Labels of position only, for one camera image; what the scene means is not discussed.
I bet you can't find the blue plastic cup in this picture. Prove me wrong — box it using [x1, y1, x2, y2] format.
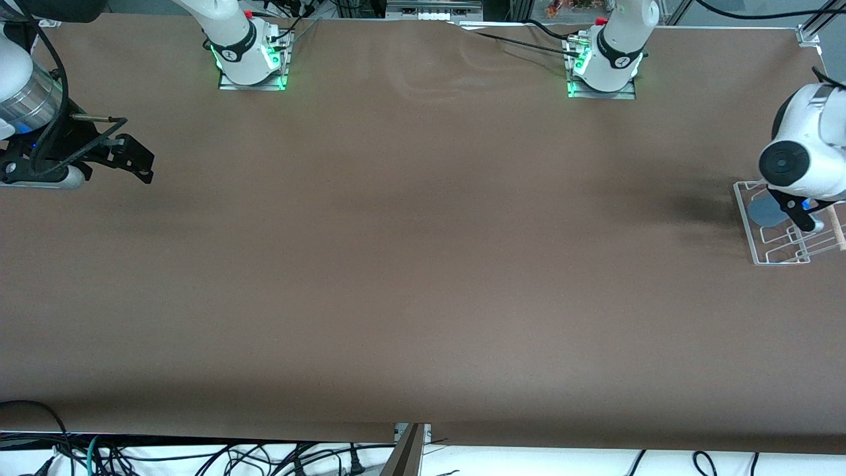
[747, 192, 794, 229]

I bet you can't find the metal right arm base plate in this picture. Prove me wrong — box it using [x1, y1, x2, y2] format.
[218, 26, 289, 92]

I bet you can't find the grey socket strip box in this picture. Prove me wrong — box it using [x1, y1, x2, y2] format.
[387, 0, 483, 20]

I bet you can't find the aluminium frame profile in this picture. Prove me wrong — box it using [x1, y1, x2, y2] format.
[796, 0, 846, 46]

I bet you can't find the brown table cover sheet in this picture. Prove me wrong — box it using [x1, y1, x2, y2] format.
[0, 13, 846, 457]

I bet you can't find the white wire dish rack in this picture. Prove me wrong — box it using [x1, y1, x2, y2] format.
[734, 180, 846, 266]

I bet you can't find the black base power cable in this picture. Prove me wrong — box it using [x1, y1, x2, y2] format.
[456, 19, 582, 57]

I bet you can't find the black looped floor cable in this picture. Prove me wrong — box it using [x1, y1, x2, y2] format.
[0, 399, 70, 476]

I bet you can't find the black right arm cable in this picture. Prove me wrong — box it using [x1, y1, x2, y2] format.
[20, 0, 130, 179]

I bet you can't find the metal table edge bracket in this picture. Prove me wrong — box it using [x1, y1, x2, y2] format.
[395, 423, 432, 445]

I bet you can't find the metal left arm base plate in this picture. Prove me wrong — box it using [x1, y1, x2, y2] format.
[565, 36, 637, 100]

